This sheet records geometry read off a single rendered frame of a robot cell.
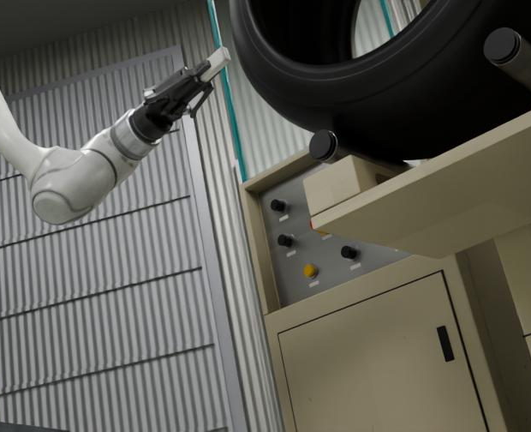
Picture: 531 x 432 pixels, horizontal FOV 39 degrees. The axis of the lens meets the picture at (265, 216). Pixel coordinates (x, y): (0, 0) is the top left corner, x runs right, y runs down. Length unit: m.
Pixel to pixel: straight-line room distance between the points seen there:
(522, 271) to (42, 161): 0.87
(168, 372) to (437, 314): 2.79
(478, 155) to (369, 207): 0.17
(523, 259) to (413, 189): 0.35
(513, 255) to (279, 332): 0.77
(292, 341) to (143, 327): 2.57
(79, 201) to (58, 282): 3.26
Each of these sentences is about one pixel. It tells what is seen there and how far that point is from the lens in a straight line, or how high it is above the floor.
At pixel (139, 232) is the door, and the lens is 4.53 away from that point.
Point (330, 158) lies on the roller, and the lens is 1.07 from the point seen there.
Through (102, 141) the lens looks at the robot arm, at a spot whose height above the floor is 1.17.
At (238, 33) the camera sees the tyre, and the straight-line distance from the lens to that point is 1.23.
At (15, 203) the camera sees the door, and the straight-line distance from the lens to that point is 4.98.
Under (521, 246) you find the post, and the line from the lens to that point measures 1.30.
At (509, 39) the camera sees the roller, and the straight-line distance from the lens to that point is 0.97.
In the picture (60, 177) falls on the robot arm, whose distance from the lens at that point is 1.41.
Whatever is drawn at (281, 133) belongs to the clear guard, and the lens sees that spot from 2.02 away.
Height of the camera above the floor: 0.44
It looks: 21 degrees up
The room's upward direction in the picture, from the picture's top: 11 degrees counter-clockwise
